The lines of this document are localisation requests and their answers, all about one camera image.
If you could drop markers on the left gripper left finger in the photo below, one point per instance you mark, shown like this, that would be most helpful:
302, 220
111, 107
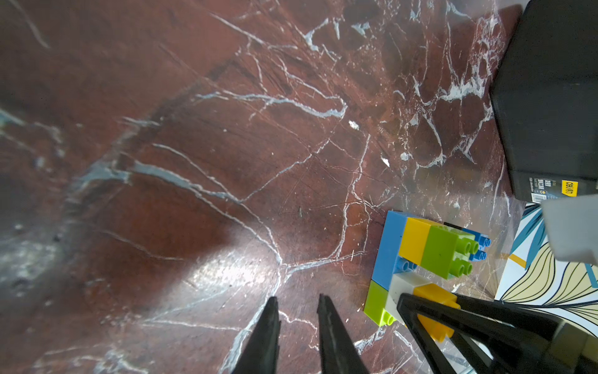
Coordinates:
262, 351

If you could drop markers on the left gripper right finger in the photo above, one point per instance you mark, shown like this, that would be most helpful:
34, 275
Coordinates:
337, 351

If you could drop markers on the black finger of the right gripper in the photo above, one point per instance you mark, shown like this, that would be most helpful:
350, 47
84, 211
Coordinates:
498, 337

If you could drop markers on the lime green lego brick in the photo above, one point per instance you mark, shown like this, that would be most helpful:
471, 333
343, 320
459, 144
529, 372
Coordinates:
375, 306

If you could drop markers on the white lego brick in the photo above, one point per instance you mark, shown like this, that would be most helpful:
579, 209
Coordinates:
402, 283

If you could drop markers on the blue 2x4 lego brick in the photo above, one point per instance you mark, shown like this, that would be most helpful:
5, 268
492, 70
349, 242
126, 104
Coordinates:
389, 260

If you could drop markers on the dark blue lego brick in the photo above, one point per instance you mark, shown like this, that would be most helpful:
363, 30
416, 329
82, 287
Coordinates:
483, 242

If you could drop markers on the yellow lego brick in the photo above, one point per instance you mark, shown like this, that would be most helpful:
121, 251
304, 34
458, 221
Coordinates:
415, 237

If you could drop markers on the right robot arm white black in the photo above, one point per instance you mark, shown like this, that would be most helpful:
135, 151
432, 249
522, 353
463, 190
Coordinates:
572, 227

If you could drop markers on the yellow black toolbox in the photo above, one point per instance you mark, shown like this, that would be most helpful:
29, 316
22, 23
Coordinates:
545, 101

